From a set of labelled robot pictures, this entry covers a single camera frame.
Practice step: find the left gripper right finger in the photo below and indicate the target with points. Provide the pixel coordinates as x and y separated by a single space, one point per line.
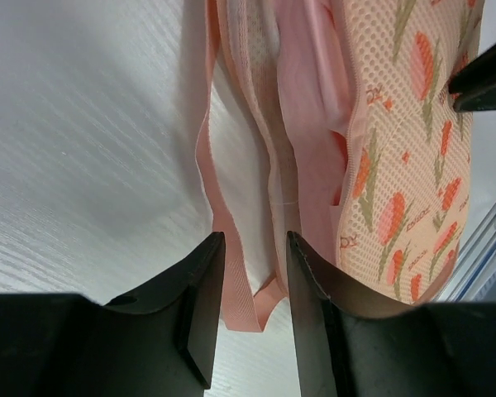
331 360

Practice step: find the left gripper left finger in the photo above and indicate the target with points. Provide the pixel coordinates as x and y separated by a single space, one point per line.
168 325

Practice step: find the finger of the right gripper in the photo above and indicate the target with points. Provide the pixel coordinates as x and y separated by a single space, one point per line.
475 84

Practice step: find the pink bra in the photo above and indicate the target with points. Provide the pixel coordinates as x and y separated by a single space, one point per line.
316 98

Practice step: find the aluminium front rail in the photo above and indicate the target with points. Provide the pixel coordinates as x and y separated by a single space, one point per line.
475 272

